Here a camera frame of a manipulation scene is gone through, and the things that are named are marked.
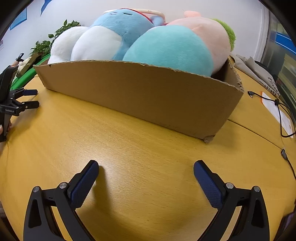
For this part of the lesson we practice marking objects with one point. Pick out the blue plush bear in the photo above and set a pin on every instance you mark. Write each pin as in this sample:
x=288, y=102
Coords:
x=113, y=33

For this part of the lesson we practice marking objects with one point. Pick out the green potted plant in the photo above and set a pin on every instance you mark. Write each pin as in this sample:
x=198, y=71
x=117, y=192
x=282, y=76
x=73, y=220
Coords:
x=66, y=25

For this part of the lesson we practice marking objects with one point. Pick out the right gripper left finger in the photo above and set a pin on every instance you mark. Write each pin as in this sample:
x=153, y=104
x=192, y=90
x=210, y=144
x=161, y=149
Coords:
x=40, y=222

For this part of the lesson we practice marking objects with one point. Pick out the brown cardboard box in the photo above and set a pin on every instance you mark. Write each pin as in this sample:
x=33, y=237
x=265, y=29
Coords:
x=195, y=105

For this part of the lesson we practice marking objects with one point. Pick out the white paper sheet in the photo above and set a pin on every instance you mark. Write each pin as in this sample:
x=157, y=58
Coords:
x=286, y=123

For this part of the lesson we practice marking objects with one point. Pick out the white plush toy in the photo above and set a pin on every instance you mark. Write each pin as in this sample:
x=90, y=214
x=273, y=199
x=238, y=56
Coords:
x=62, y=47

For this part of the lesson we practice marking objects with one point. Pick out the grey cloth bag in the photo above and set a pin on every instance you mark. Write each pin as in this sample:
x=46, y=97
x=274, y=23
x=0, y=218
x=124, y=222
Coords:
x=255, y=71

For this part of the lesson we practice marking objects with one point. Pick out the pink pig plush teal shirt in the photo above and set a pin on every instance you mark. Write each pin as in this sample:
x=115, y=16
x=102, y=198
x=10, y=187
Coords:
x=193, y=44

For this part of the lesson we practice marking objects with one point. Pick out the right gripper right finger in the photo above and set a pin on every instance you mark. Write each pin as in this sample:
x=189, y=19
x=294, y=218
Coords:
x=252, y=222

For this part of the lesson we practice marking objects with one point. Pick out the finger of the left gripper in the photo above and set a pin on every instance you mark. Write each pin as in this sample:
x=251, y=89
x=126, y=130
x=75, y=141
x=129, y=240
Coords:
x=22, y=106
x=23, y=92

